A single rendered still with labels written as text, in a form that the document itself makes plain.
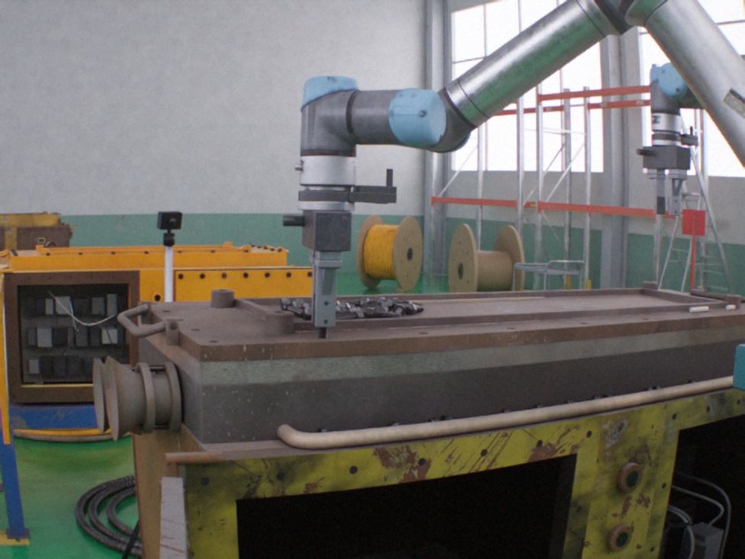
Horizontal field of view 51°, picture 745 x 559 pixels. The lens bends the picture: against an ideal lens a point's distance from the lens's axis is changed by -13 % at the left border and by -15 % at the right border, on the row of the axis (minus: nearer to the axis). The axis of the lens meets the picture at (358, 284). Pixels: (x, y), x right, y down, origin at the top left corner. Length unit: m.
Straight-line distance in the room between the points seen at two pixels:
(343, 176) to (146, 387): 0.39
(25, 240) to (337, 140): 8.48
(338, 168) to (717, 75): 0.53
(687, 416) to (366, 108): 0.79
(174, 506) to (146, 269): 2.93
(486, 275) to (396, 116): 10.63
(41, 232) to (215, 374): 8.46
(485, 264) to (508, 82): 10.55
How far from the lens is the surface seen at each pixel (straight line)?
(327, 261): 1.14
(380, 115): 1.11
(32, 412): 3.80
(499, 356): 1.31
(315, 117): 1.16
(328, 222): 1.12
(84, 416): 3.83
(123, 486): 4.61
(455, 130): 1.22
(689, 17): 1.02
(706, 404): 1.57
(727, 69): 1.00
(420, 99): 1.10
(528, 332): 1.34
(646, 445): 1.47
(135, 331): 1.25
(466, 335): 1.27
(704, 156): 12.14
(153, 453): 1.49
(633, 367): 1.50
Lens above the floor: 1.55
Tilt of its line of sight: 6 degrees down
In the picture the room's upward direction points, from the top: 2 degrees clockwise
